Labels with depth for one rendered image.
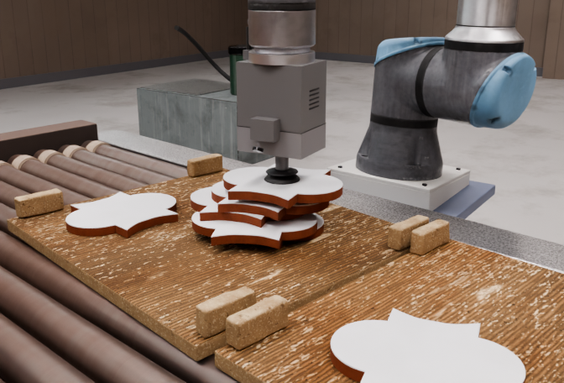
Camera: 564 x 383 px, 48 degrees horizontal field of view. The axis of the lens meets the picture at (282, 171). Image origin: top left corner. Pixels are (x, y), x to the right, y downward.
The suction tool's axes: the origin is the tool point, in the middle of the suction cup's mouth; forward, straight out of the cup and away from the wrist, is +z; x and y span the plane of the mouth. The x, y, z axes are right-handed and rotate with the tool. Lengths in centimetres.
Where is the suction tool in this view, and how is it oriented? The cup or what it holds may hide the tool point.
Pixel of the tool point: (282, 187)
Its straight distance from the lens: 76.7
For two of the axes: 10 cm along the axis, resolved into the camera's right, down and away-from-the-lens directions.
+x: 4.9, -2.5, 8.4
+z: 0.0, 9.6, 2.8
